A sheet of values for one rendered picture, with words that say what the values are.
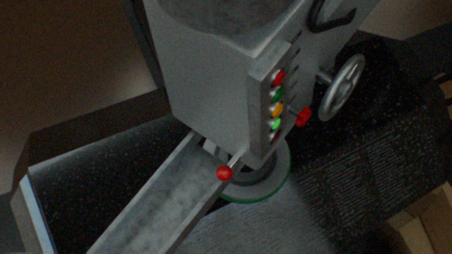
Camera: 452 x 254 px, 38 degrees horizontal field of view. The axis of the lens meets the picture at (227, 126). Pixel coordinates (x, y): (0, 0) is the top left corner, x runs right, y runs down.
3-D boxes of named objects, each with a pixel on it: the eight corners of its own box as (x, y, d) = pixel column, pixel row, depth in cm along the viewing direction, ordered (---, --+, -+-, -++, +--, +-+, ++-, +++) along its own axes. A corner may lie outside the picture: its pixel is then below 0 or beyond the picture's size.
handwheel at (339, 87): (323, 60, 141) (329, 18, 128) (363, 83, 138) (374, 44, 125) (282, 111, 136) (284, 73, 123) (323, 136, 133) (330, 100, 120)
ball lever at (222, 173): (236, 148, 129) (236, 141, 126) (250, 156, 128) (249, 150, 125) (212, 177, 127) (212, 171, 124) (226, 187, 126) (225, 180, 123)
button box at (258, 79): (274, 121, 123) (277, 35, 98) (286, 129, 123) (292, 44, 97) (248, 153, 121) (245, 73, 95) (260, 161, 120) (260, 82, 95)
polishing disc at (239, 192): (307, 170, 158) (307, 168, 157) (232, 217, 154) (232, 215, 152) (257, 104, 166) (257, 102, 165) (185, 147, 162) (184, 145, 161)
